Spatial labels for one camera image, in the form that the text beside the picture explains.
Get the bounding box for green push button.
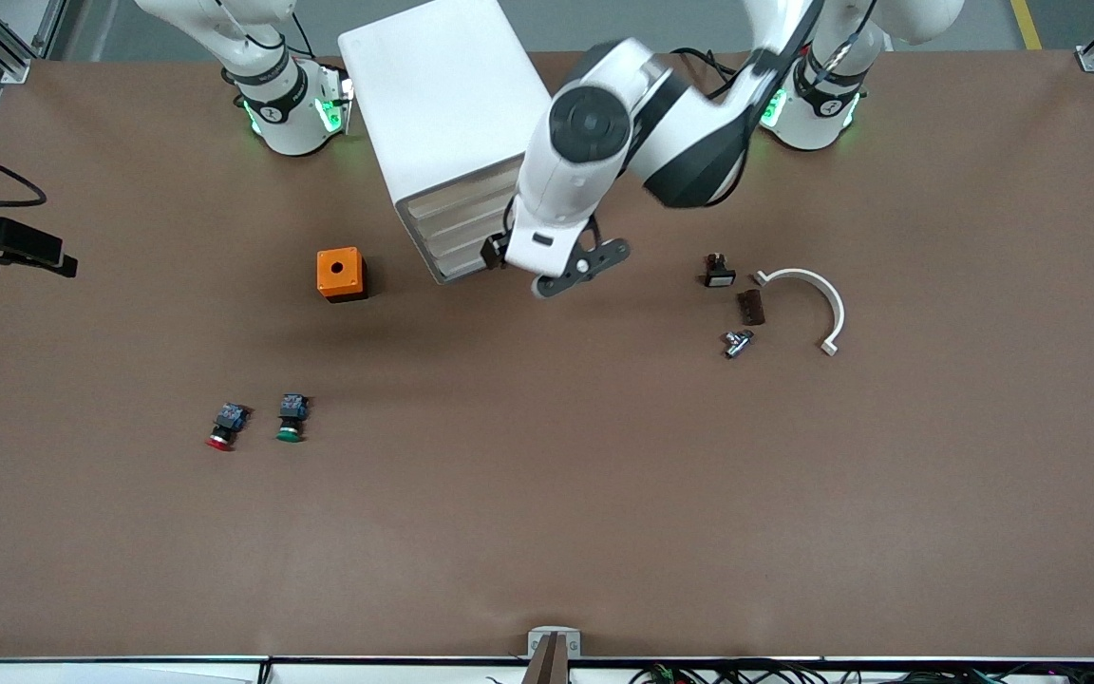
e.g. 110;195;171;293
275;392;311;444

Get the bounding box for red push button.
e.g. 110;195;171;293
205;402;251;452

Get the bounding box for brown table mat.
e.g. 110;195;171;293
0;47;1094;663

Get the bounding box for grey table edge clamp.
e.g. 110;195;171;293
520;625;581;684

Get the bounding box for orange button enclosure box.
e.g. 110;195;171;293
316;247;368;303

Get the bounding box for black base cable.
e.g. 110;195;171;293
262;9;320;67
669;46;747;96

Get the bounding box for white curved bracket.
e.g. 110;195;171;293
753;268;845;357

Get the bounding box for white table edge rail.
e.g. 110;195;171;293
0;655;1094;684

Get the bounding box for tangled black cables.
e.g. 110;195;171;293
485;660;1094;684

